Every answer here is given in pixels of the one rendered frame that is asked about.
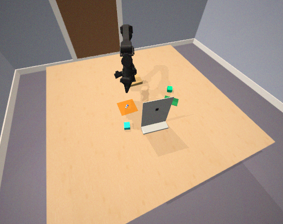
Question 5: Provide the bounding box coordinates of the small green cube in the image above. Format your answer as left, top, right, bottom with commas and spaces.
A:
167, 86, 173, 92

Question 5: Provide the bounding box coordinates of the orange flat square patch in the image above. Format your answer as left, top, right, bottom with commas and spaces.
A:
117, 99, 138, 116

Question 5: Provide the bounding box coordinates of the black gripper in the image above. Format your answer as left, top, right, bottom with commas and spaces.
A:
120, 67, 134, 93

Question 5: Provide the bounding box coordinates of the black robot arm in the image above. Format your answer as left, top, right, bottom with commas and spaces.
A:
114, 24, 137, 82

